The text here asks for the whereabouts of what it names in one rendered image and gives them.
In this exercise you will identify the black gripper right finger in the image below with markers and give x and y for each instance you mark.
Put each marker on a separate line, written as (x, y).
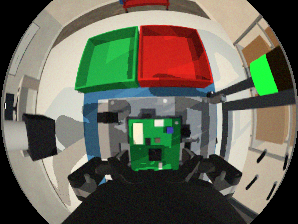
(226, 176)

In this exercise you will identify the red bin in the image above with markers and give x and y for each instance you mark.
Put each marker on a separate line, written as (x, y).
(172, 51)

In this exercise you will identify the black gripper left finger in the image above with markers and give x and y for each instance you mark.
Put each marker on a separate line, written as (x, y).
(83, 180)

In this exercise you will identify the green bin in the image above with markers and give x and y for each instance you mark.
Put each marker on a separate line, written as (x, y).
(109, 57)

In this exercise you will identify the green circuit board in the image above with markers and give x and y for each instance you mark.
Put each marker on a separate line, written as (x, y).
(154, 144)

